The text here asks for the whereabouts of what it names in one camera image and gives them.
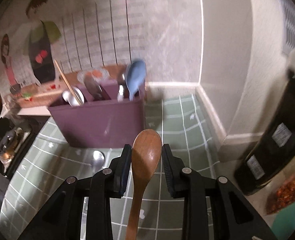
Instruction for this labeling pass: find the wooden chopstick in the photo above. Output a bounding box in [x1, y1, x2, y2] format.
[54, 60, 84, 106]

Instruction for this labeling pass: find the chili flake container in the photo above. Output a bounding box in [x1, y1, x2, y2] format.
[266, 175, 295, 215]

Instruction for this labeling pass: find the brown wooden spoon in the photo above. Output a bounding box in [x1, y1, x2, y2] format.
[125, 129, 162, 239]

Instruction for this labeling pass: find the green grid table mat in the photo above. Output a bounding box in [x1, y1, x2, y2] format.
[0, 94, 218, 239]

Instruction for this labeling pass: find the stainless steel spoon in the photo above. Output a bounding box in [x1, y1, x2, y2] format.
[91, 150, 105, 168]

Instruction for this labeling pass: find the light blue rice scoop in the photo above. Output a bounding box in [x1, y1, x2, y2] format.
[125, 60, 146, 101]

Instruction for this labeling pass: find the black soy sauce bottle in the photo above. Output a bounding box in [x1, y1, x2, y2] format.
[233, 37, 295, 196]

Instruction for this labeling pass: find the purple utensil holder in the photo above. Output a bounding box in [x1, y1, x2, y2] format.
[48, 80, 145, 148]

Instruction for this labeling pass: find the cartoon couple wall sticker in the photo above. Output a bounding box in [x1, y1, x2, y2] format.
[0, 0, 62, 98]

